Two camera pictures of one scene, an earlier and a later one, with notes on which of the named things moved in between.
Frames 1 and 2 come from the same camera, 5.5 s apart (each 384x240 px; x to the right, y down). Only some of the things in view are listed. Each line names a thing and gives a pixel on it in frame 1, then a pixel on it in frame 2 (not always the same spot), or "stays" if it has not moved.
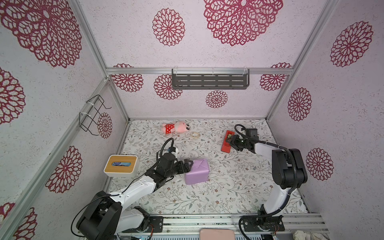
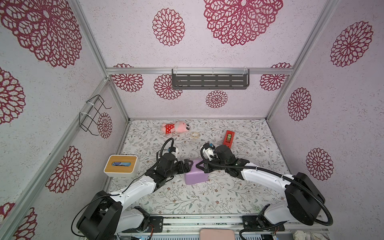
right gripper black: [234, 141] -> [205, 168]
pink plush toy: [179, 127] stays
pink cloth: [198, 173] stays
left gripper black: [187, 168] stays
